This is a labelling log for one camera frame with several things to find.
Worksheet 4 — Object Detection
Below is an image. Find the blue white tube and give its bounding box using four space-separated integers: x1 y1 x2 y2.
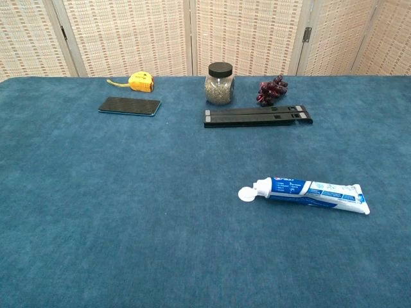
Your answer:
238 176 371 216

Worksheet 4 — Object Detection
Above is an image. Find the black folded laptop stand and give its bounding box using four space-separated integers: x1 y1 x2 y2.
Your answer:
203 105 314 129

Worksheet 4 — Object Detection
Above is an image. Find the glass jar black lid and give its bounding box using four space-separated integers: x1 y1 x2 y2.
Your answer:
204 62 235 105

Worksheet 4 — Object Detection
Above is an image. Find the dark red grape bunch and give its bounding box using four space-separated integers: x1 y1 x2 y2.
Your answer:
256 74 289 107

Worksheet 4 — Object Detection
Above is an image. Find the black smartphone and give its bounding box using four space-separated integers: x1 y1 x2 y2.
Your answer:
98 96 162 117

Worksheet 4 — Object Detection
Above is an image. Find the blue table cloth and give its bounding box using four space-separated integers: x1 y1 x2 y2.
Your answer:
0 75 411 308

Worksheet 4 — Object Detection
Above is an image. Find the yellow tape measure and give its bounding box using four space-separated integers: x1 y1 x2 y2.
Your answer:
107 72 155 93

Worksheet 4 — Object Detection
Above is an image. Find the woven folding screen panel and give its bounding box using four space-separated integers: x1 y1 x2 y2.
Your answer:
189 0 314 77
287 0 391 77
351 0 411 77
0 0 78 83
43 0 197 78

